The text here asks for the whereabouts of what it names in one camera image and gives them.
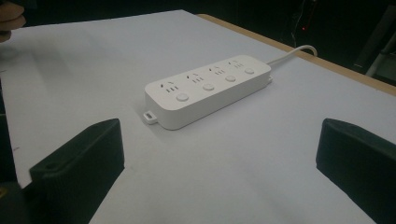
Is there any white power strip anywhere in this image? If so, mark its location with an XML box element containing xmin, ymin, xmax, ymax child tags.
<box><xmin>142</xmin><ymin>54</ymin><xmax>274</xmax><ymax>131</ymax></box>

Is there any metal stand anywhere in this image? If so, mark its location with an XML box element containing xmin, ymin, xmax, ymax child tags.
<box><xmin>354</xmin><ymin>4</ymin><xmax>396</xmax><ymax>82</ymax></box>

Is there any white power strip cable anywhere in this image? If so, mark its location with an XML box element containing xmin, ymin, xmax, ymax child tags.
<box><xmin>266</xmin><ymin>44</ymin><xmax>318</xmax><ymax>66</ymax></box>

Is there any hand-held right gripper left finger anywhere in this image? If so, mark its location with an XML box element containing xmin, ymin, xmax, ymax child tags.
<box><xmin>29</xmin><ymin>118</ymin><xmax>125</xmax><ymax>224</ymax></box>

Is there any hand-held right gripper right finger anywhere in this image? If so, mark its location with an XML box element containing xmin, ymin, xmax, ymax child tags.
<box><xmin>316</xmin><ymin>118</ymin><xmax>396</xmax><ymax>224</ymax></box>

